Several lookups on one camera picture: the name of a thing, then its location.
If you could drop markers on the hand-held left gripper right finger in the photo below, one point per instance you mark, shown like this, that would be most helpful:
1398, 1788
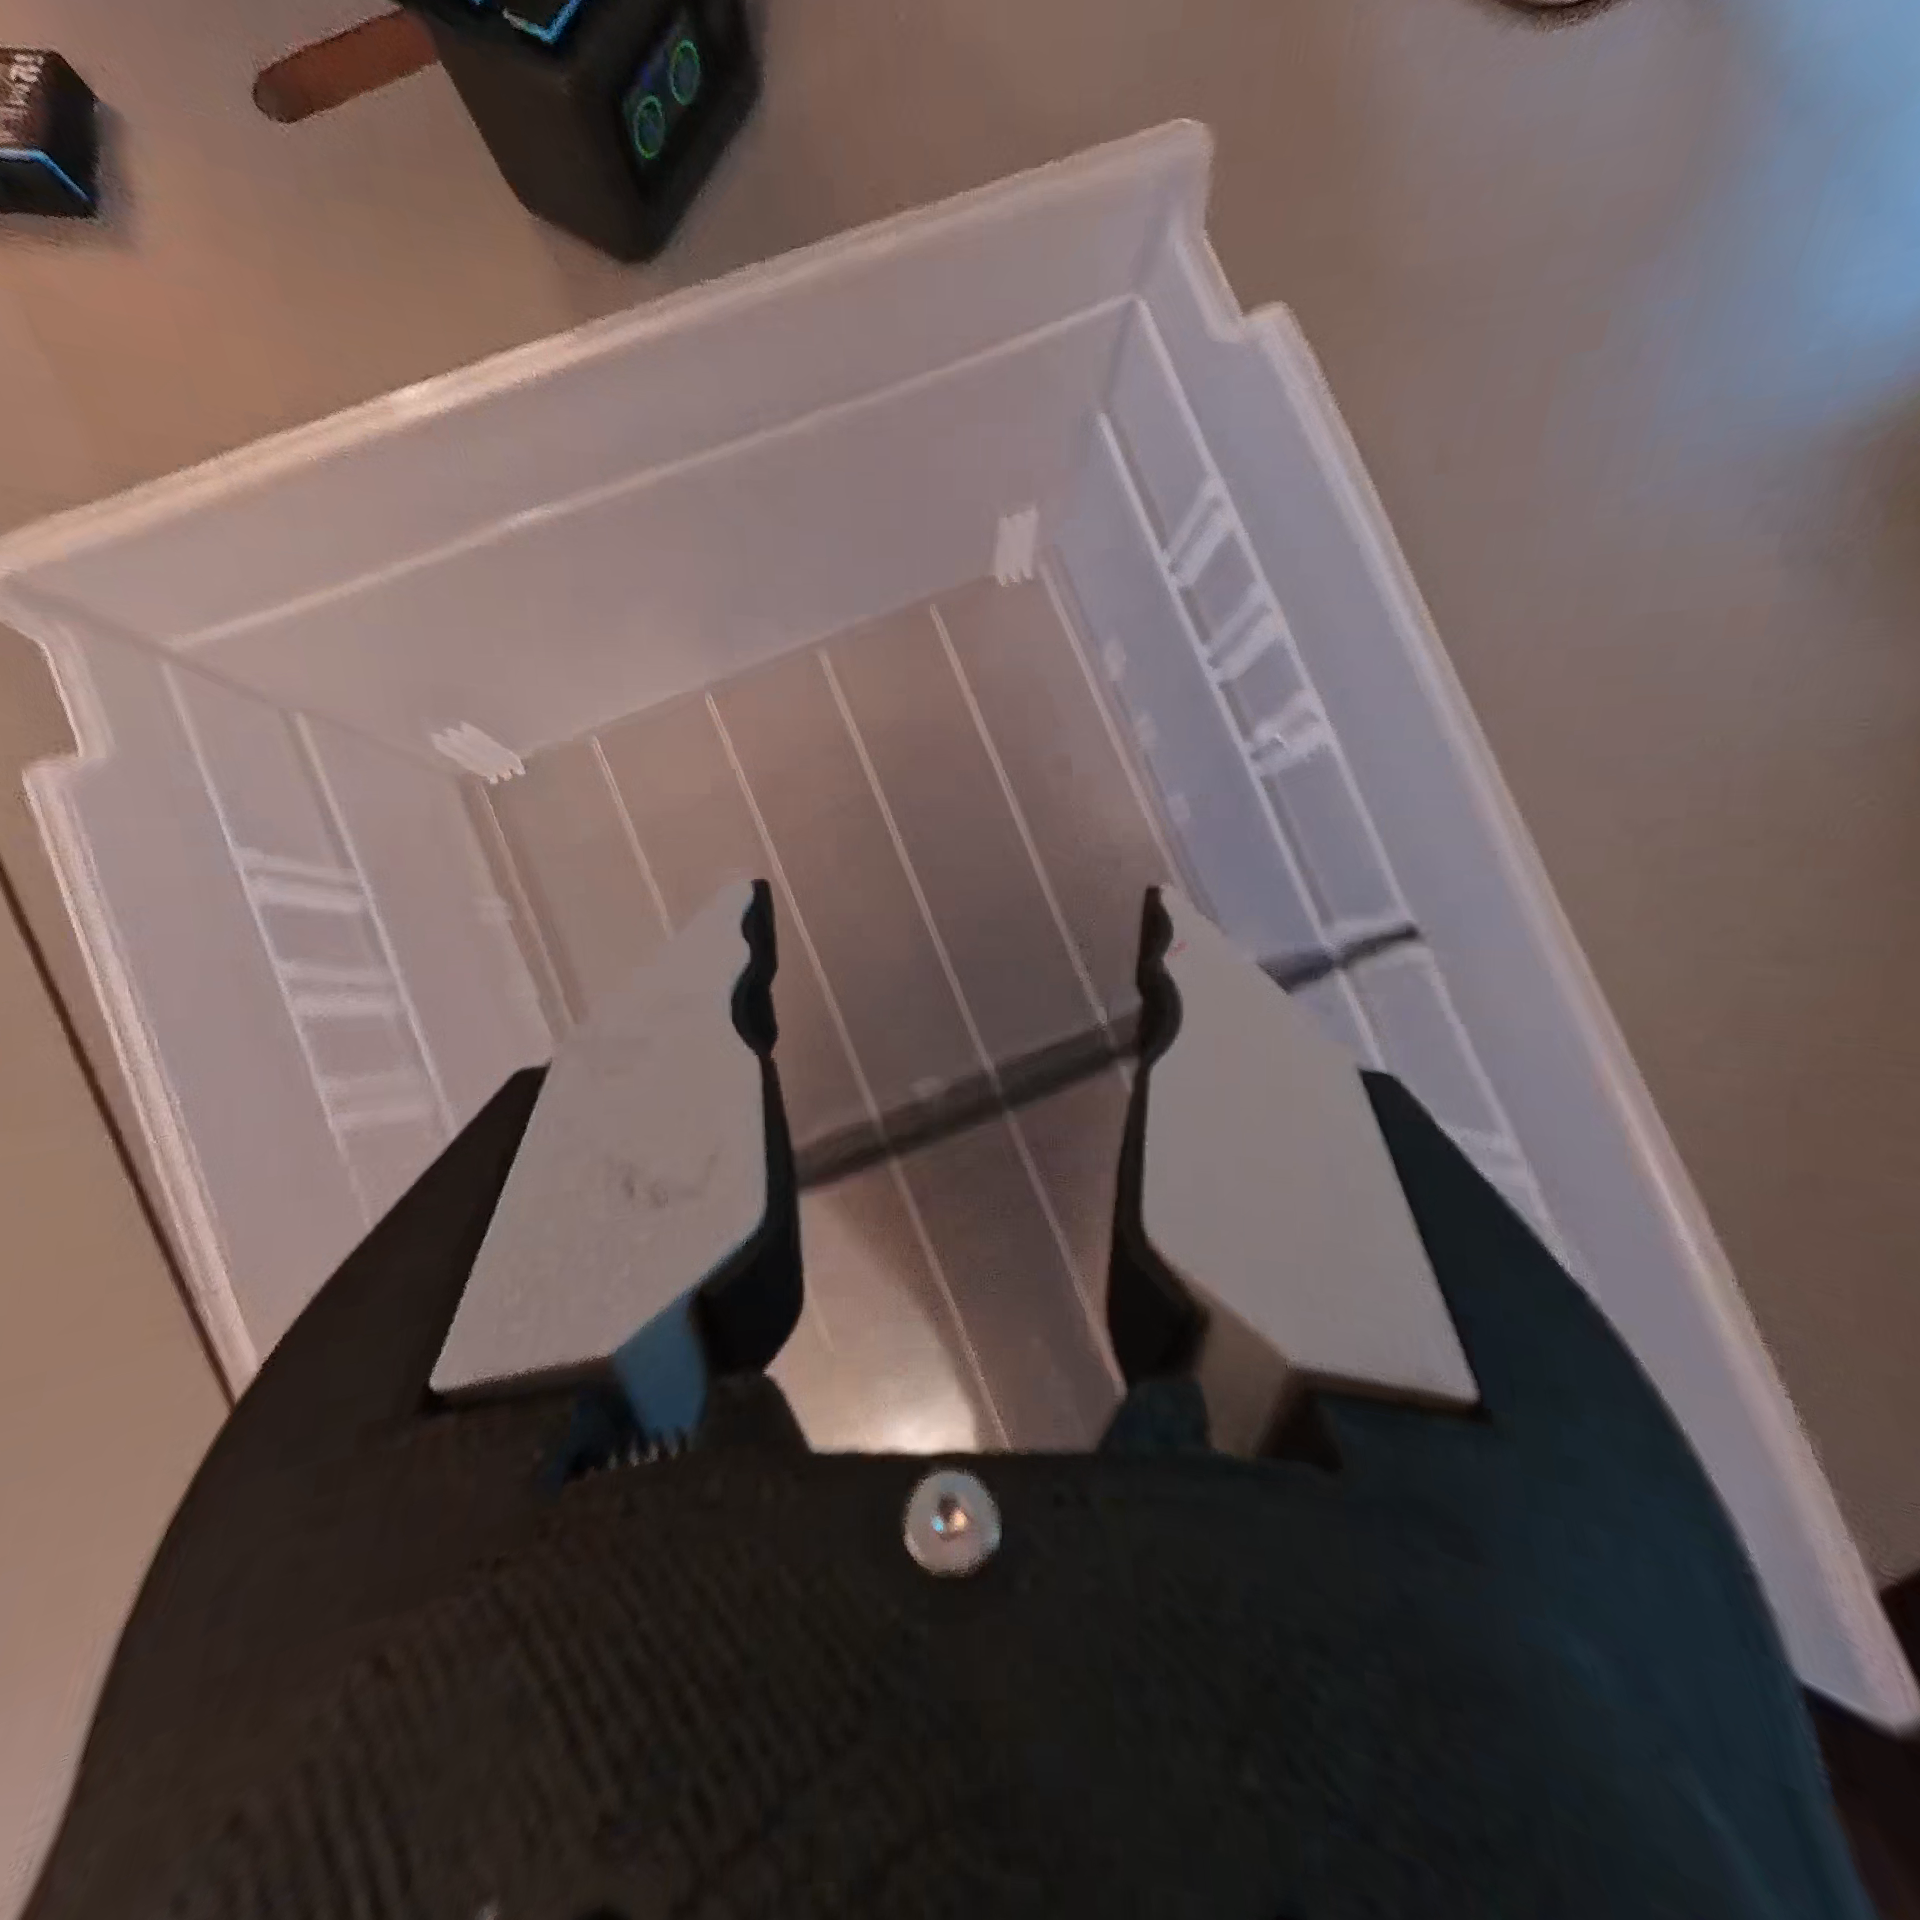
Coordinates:
1290, 1201

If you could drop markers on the black charger with green rings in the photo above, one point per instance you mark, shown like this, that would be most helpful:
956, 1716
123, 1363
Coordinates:
599, 135

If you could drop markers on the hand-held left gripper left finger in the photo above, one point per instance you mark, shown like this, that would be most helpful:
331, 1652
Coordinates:
629, 1184

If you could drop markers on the clear plastic bin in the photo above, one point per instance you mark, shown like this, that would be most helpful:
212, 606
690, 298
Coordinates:
899, 450

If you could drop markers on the small black box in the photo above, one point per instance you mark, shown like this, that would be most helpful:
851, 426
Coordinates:
45, 143

